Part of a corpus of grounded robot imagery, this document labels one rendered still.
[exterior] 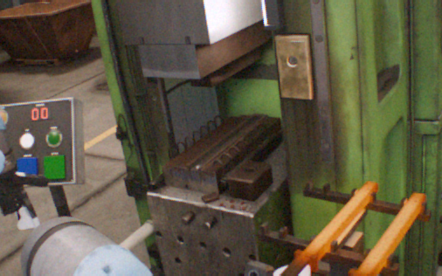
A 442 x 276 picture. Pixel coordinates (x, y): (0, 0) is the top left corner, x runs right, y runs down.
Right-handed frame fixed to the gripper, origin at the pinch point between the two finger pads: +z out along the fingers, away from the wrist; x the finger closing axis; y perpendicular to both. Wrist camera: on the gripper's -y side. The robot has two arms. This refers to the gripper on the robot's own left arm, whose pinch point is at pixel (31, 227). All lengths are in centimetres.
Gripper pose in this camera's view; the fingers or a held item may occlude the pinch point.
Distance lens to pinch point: 158.1
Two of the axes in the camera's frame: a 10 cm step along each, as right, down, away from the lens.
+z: 1.4, 9.1, 3.9
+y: -7.2, 3.7, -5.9
